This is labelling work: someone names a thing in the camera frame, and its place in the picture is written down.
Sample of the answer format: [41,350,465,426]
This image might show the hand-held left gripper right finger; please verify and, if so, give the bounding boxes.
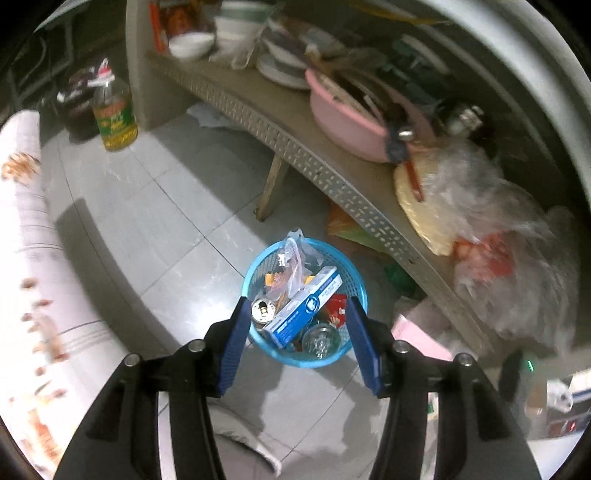
[346,296,541,480]

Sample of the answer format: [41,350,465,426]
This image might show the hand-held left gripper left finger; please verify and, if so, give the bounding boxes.
[53,296,252,480]

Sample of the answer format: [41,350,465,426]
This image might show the red packet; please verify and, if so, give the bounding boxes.
[325,295,348,328]

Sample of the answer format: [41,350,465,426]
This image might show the red drink can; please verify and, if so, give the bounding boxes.
[250,298,278,326]

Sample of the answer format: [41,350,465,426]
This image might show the blue plastic basket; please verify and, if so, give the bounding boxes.
[243,237,369,368]

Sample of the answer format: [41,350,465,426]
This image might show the blue white toothpaste box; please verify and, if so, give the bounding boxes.
[262,267,343,349]

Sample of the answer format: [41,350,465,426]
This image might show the clear plastic bag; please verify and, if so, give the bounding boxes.
[277,229,324,301]

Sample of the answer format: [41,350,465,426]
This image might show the pink paper sheet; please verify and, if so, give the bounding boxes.
[392,314,455,363]

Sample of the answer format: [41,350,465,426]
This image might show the orange plastic packet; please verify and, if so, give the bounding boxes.
[327,203,393,254]

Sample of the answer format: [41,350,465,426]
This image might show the plastic bag with yellow food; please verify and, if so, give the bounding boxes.
[392,138,580,356]

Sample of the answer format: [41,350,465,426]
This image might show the perforated grey shelf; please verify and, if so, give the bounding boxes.
[145,48,509,352]

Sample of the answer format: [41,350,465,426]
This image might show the pink plastic basin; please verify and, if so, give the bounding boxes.
[305,69,435,163]

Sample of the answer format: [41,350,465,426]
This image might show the table with floral tablecloth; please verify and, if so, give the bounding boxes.
[0,111,162,476]

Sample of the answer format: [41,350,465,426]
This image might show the yellow cooking oil bottle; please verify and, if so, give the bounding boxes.
[91,58,139,152]

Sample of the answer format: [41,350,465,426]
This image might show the stack of white plates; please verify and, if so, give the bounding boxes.
[256,39,315,90]

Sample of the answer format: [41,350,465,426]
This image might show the dark sauce bottle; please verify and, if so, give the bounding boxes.
[56,68,102,141]

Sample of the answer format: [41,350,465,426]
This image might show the small white bowl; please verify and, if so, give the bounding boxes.
[168,32,215,62]

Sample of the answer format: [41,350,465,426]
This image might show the stack of white bowls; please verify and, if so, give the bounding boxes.
[213,0,266,56]

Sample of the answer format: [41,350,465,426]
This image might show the grey concrete counter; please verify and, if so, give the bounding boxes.
[416,0,587,222]

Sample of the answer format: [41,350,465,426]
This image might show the red orange packages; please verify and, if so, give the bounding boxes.
[148,0,218,54]

